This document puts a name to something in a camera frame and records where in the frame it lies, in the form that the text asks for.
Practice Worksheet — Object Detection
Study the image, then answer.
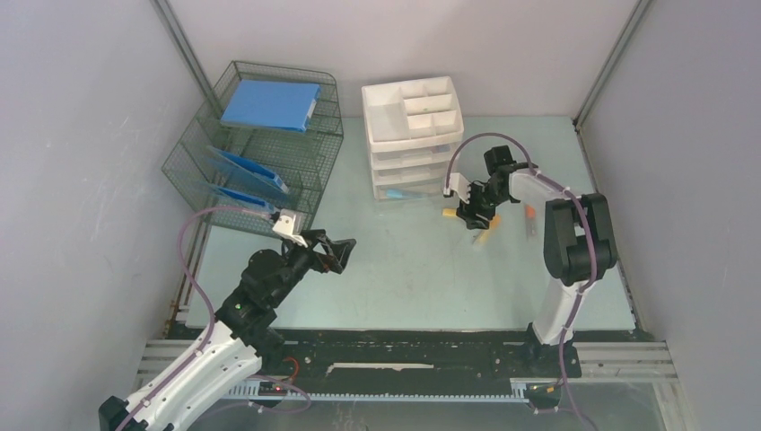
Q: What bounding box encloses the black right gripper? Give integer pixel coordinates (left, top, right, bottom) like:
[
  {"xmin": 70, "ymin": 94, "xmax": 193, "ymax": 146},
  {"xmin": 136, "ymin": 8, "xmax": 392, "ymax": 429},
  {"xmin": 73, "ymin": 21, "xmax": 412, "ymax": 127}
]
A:
[{"xmin": 456, "ymin": 179, "xmax": 510, "ymax": 231}]

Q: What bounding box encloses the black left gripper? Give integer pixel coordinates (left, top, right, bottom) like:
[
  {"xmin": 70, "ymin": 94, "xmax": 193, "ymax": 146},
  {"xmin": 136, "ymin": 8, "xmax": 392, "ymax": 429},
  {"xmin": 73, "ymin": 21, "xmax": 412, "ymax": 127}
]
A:
[{"xmin": 268, "ymin": 230, "xmax": 354, "ymax": 305}]

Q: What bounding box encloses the light blue highlighter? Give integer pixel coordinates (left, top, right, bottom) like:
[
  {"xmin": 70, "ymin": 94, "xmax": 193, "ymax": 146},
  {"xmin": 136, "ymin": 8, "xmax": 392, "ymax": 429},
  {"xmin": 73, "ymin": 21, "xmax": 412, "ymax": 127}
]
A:
[{"xmin": 384, "ymin": 189, "xmax": 428, "ymax": 199}]

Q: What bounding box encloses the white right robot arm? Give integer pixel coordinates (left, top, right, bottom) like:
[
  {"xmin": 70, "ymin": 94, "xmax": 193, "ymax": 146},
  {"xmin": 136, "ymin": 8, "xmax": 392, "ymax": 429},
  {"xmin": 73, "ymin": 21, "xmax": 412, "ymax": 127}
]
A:
[{"xmin": 443, "ymin": 145, "xmax": 617, "ymax": 375}]

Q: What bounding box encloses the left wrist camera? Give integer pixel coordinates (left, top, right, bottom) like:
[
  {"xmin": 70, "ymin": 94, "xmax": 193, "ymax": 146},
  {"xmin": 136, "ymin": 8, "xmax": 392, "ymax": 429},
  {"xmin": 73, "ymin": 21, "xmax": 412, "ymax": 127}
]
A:
[{"xmin": 272, "ymin": 209, "xmax": 308, "ymax": 248}]

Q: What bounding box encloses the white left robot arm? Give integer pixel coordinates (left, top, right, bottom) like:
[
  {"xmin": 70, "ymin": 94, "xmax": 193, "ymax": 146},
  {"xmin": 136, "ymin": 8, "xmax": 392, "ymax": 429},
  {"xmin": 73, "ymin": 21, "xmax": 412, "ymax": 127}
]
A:
[{"xmin": 98, "ymin": 230, "xmax": 356, "ymax": 430}]

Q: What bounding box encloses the white plastic drawer organizer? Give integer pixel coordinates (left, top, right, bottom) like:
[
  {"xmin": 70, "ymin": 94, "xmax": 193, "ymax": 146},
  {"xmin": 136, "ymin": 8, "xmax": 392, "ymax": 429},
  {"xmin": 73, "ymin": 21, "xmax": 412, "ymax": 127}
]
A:
[{"xmin": 362, "ymin": 76, "xmax": 465, "ymax": 200}]

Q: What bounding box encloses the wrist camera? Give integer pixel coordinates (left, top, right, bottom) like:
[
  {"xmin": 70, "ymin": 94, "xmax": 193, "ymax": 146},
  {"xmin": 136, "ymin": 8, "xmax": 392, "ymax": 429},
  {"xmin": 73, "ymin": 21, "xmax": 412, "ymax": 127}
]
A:
[
  {"xmin": 272, "ymin": 209, "xmax": 308, "ymax": 248},
  {"xmin": 442, "ymin": 172, "xmax": 472, "ymax": 203}
]

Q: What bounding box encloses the green wire mesh rack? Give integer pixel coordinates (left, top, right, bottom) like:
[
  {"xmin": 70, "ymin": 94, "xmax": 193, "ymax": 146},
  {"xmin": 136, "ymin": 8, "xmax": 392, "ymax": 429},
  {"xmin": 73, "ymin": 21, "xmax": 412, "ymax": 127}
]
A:
[{"xmin": 162, "ymin": 60, "xmax": 344, "ymax": 230}]

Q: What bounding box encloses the orange grey highlighter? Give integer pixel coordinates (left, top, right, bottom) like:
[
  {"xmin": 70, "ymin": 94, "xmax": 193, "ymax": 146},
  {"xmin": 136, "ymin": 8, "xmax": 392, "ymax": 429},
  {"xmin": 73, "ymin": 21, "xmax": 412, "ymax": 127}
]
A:
[{"xmin": 524, "ymin": 205, "xmax": 538, "ymax": 238}]

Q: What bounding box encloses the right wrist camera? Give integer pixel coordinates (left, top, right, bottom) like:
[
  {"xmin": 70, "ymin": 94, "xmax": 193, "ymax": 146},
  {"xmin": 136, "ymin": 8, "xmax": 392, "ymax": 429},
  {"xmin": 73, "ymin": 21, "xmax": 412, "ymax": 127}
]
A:
[{"xmin": 442, "ymin": 172, "xmax": 472, "ymax": 203}]

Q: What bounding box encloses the pale yellow highlighter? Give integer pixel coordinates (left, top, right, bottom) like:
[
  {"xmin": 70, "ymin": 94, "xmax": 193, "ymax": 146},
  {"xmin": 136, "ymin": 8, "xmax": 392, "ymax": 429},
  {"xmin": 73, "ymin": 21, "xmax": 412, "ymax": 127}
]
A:
[{"xmin": 473, "ymin": 215, "xmax": 502, "ymax": 247}]

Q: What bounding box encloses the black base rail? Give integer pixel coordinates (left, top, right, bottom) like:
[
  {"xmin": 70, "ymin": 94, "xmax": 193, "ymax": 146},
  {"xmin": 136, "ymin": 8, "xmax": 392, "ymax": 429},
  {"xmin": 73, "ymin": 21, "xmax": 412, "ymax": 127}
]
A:
[{"xmin": 137, "ymin": 323, "xmax": 679, "ymax": 402}]

